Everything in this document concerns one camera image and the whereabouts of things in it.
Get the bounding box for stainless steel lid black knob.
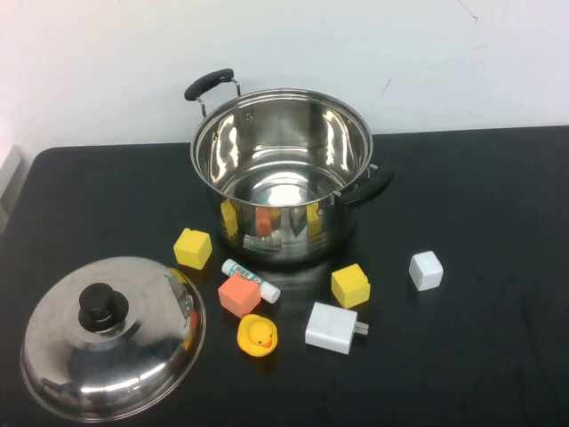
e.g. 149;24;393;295
20;255;208;423

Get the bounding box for white glue stick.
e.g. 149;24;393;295
220;259;282;305

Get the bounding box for orange foam cube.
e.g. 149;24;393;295
217;272;262;319

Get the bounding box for yellow foam cube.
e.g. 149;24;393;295
172;227;213;270
330;262;372;310

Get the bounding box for white plug charger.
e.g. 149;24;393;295
304;302;371;356

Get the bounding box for yellow rubber duck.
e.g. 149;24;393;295
236;313;279;359

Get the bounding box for white foam cube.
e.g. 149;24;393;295
408;250;445;292

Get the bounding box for stainless steel pot black handles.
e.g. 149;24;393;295
184;68;396;267

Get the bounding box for grey metal rail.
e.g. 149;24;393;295
0;144;22;235

